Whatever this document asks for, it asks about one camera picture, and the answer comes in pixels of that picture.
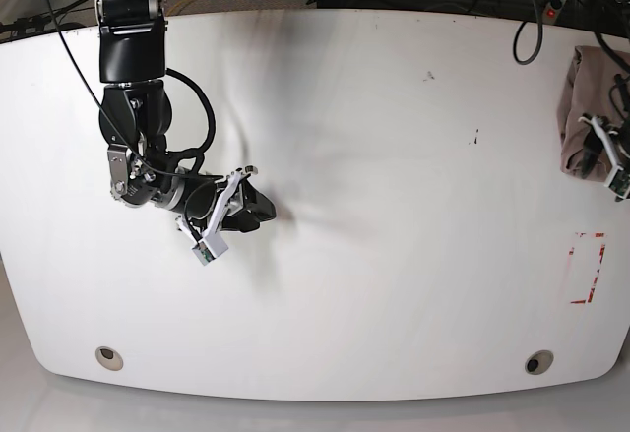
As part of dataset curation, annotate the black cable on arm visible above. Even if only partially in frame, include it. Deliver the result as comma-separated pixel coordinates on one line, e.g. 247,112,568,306
511,0,545,67
161,67,218,177

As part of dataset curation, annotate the red tape rectangle marking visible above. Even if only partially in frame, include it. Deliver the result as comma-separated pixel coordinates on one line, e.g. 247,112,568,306
565,232,606,305

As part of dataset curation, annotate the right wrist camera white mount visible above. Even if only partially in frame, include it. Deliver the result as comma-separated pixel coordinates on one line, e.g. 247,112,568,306
176,168,249,266

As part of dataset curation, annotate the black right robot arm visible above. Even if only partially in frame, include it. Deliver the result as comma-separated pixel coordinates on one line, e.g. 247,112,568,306
94,0,277,237

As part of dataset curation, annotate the left table cable grommet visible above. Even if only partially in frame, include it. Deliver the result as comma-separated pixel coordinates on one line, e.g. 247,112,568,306
95,346,124,371

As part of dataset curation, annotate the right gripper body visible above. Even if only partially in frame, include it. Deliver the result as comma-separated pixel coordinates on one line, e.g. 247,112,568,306
177,165,258,231

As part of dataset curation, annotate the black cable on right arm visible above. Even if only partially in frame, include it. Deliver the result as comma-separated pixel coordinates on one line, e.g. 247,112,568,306
161,67,218,177

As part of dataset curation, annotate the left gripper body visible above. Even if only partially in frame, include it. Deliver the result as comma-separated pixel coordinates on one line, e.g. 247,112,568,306
580,113,629,171

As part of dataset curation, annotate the table cable grommet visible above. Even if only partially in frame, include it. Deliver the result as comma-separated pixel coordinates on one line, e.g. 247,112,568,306
95,346,124,371
525,350,554,376

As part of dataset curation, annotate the right table cable grommet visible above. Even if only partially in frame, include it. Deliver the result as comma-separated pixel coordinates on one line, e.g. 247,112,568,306
525,350,554,376

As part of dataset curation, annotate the mauve brown T-shirt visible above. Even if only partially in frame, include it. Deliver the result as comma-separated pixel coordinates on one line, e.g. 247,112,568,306
556,45,629,182

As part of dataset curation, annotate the black tripod stand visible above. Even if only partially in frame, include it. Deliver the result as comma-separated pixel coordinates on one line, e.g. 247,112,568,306
1,0,94,43

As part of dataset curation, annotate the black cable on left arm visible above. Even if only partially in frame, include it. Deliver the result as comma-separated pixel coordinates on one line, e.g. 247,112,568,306
511,0,545,67

